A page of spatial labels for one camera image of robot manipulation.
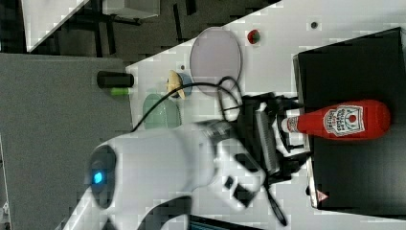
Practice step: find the black cylinder post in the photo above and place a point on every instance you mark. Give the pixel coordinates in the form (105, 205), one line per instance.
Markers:
(107, 79)

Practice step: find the round grey plate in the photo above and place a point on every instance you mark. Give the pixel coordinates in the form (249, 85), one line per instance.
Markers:
(215, 54)

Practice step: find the yellow toy banana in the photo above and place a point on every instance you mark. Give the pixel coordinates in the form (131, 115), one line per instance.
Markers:
(174, 81)

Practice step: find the red ketchup bottle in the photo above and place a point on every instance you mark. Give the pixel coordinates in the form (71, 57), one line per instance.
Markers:
(351, 121)

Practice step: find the green marker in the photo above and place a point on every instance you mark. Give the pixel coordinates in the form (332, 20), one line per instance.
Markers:
(120, 91)

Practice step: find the dark crate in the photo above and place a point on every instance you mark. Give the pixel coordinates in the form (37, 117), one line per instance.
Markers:
(200, 223)

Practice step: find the black toaster oven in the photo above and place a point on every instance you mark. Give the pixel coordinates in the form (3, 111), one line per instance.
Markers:
(353, 93)

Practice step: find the white side table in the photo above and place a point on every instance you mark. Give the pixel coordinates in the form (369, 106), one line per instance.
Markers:
(42, 17)

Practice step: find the red toy strawberry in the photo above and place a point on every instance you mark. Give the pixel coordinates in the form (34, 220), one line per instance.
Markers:
(253, 37)

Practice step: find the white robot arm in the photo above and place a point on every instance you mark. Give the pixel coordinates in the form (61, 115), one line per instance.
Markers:
(144, 180)

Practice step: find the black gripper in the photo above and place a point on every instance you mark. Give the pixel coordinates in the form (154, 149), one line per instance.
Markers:
(259, 124)

